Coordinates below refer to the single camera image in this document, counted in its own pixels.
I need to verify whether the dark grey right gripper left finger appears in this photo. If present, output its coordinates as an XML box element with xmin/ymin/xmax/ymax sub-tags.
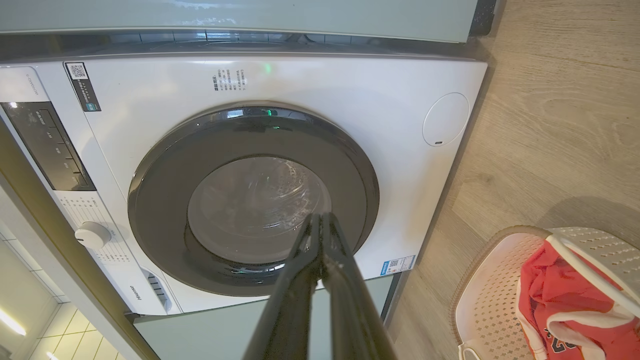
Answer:
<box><xmin>242</xmin><ymin>214</ymin><xmax>324</xmax><ymax>360</ymax></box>

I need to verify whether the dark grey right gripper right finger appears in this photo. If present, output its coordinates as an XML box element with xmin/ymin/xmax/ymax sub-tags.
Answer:
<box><xmin>322</xmin><ymin>213</ymin><xmax>397</xmax><ymax>360</ymax></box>

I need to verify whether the pink perforated laundry basket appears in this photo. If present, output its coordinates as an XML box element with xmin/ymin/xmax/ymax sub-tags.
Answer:
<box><xmin>449</xmin><ymin>225</ymin><xmax>640</xmax><ymax>360</ymax></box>

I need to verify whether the blue energy label sticker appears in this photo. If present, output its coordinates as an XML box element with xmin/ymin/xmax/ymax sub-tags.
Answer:
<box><xmin>379</xmin><ymin>255</ymin><xmax>417</xmax><ymax>277</ymax></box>

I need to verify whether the round dark washing machine door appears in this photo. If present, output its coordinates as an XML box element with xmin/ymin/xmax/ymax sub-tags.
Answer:
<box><xmin>127</xmin><ymin>101</ymin><xmax>380</xmax><ymax>297</ymax></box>

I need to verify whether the white program dial knob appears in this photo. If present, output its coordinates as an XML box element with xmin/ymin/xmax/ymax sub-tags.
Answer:
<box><xmin>74</xmin><ymin>221</ymin><xmax>113</xmax><ymax>250</ymax></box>

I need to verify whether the red and white jersey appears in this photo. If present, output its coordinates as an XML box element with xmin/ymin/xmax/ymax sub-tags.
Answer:
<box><xmin>515</xmin><ymin>240</ymin><xmax>640</xmax><ymax>360</ymax></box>

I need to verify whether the round white filter cover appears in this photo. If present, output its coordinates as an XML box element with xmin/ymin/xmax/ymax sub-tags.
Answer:
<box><xmin>422</xmin><ymin>92</ymin><xmax>471</xmax><ymax>148</ymax></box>

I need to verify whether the white front-load washing machine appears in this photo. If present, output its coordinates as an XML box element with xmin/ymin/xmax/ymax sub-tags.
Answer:
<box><xmin>0</xmin><ymin>52</ymin><xmax>488</xmax><ymax>317</ymax></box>

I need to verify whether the black washer control panel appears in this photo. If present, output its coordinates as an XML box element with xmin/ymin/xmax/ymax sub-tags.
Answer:
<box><xmin>0</xmin><ymin>101</ymin><xmax>97</xmax><ymax>192</ymax></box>

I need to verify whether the pale green right cabinet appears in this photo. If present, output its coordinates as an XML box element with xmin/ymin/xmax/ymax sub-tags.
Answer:
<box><xmin>0</xmin><ymin>0</ymin><xmax>480</xmax><ymax>44</ymax></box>

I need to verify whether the black QR code sticker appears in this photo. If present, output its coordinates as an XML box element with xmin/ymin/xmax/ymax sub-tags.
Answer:
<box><xmin>64</xmin><ymin>61</ymin><xmax>102</xmax><ymax>113</ymax></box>

